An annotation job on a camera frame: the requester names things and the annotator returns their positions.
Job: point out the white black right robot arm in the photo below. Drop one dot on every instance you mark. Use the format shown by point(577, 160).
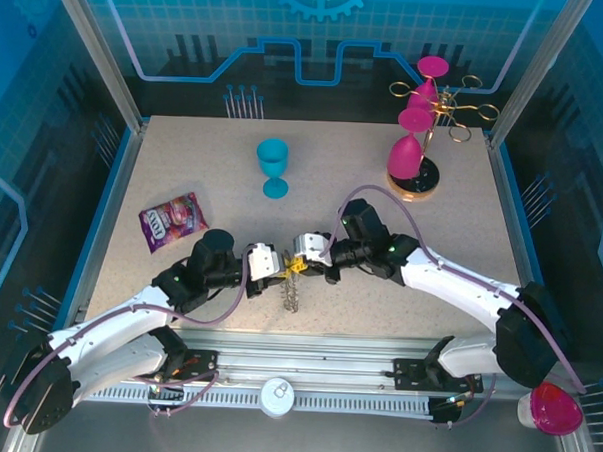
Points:
point(454, 288)

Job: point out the aluminium upright post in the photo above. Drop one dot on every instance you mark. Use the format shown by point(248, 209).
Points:
point(101, 52)
point(535, 71)

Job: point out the pink plastic goblet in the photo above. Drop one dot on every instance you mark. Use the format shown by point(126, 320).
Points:
point(422, 96)
point(404, 158)

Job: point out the teal plastic goblet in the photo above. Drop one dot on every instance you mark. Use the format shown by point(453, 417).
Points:
point(273, 157)

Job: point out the white tin can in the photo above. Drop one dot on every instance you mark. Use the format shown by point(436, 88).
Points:
point(276, 395)

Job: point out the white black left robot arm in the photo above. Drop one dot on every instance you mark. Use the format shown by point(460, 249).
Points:
point(112, 323)

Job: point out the purple candy bag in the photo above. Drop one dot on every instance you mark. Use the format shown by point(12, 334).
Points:
point(174, 220)

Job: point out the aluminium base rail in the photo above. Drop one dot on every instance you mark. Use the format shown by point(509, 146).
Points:
point(301, 356)

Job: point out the gold stand with pink glasses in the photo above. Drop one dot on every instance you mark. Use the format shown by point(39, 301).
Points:
point(428, 184)

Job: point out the aluminium side rail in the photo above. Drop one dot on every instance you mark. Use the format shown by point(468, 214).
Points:
point(522, 245)
point(105, 227)

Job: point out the white cup with pink lid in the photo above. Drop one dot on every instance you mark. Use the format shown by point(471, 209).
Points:
point(556, 409)

